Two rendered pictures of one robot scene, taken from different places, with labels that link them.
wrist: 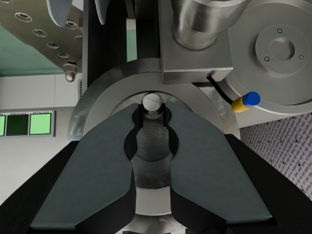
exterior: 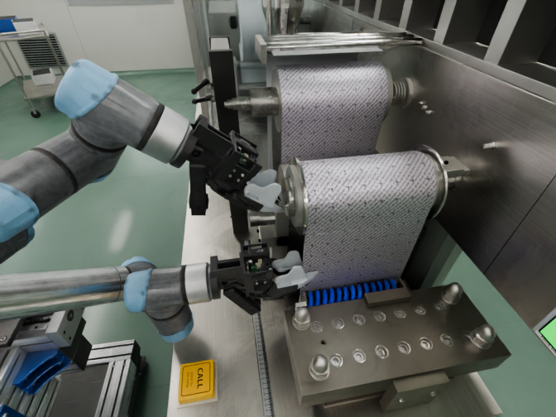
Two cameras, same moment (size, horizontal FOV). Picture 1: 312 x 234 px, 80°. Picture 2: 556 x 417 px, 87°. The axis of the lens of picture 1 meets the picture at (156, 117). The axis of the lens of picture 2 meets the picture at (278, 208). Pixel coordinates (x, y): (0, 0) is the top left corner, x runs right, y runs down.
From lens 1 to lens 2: 0.55 m
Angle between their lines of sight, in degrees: 77
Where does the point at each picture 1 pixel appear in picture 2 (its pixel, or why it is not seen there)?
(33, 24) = (390, 347)
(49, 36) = (407, 340)
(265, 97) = not seen: hidden behind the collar
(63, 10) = (300, 270)
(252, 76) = not seen: hidden behind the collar
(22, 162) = not seen: outside the picture
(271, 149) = (336, 137)
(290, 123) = (313, 152)
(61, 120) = (536, 309)
